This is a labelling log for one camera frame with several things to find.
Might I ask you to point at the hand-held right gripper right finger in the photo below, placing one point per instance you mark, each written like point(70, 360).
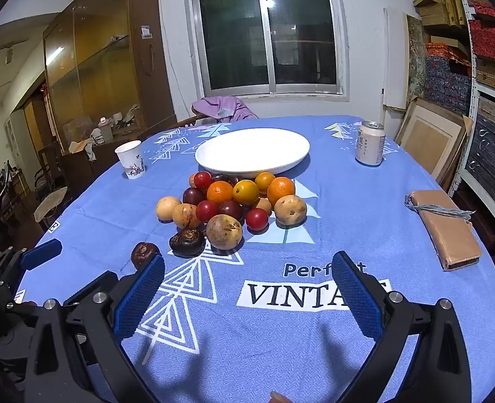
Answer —
point(356, 298)

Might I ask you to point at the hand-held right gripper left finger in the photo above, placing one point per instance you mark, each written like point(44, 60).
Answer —
point(140, 298)

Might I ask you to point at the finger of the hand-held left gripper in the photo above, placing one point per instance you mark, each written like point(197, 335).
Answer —
point(42, 254)

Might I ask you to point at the pale tan passion fruit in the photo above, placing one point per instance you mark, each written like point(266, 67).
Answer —
point(167, 208)

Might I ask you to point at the tan spotted passion fruit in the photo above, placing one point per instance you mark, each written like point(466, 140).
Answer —
point(191, 180)
point(224, 231)
point(290, 210)

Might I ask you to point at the small red plum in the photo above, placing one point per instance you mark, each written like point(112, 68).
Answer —
point(206, 211)
point(257, 220)
point(202, 179)

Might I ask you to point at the large orange tomato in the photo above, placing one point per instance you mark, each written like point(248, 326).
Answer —
point(281, 191)

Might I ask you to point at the small tan loquat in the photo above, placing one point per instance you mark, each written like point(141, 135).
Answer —
point(263, 205)

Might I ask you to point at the orange mandarin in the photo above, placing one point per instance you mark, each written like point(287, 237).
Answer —
point(219, 192)

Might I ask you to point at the yellow-orange mandarin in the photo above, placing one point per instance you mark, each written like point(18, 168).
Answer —
point(246, 192)
point(264, 180)

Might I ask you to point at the white plate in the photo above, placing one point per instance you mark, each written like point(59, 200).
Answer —
point(251, 151)

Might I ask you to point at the person's right hand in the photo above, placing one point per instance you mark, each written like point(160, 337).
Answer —
point(280, 398)

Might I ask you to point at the pale round woven seat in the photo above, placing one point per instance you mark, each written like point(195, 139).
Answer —
point(50, 205)

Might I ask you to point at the dark wooden chair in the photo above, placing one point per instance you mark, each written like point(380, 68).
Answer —
point(4, 193)

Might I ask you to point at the blue printed tablecloth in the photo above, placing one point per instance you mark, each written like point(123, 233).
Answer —
point(356, 218)

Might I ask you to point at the dark wooden sideboard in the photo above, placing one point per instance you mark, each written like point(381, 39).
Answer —
point(79, 172)

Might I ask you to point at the crumpled pale cloth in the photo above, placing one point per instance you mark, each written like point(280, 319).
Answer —
point(90, 145)

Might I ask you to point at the white floral paper cup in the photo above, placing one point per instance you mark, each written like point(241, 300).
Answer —
point(130, 159)

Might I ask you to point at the white beverage can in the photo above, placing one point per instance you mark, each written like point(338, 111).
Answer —
point(369, 145)

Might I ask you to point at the curved wooden chair back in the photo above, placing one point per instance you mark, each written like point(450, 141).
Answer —
point(184, 121)

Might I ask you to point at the wooden glass-door cabinet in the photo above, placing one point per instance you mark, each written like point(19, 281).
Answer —
point(104, 71)

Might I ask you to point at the purple cloth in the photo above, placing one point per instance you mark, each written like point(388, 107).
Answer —
point(226, 107)

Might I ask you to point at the white metal shelf rack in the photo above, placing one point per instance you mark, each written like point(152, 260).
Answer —
point(474, 92)

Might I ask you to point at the white board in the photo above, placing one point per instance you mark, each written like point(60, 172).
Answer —
point(394, 58)

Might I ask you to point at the floral painted panel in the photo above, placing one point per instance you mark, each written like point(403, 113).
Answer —
point(415, 58)

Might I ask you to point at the sliding glass window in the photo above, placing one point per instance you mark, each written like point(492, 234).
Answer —
point(230, 37)

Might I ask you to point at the stack of patterned gift boxes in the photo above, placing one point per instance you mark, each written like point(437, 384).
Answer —
point(491, 37)

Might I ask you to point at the wooden picture frame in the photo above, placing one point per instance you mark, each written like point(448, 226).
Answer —
point(428, 138)

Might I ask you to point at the white switch box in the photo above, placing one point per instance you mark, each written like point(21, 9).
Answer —
point(146, 32)

